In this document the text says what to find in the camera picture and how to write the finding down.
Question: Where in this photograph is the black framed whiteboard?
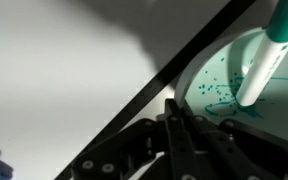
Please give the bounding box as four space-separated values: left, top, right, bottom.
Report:
0 0 257 180

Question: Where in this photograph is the green capped white marker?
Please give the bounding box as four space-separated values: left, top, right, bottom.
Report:
235 0 288 108

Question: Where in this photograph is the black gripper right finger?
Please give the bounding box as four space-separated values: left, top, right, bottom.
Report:
183 106 288 180

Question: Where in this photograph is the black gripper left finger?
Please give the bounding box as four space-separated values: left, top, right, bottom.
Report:
69 98 198 180

